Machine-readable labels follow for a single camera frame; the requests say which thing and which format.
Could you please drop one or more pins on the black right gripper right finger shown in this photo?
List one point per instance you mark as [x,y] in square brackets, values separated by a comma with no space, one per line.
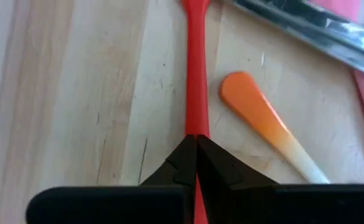
[262,205]

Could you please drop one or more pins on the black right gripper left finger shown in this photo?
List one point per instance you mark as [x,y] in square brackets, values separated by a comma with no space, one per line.
[122,205]

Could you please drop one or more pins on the red silicone spatula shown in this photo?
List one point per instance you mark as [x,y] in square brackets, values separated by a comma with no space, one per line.
[196,77]

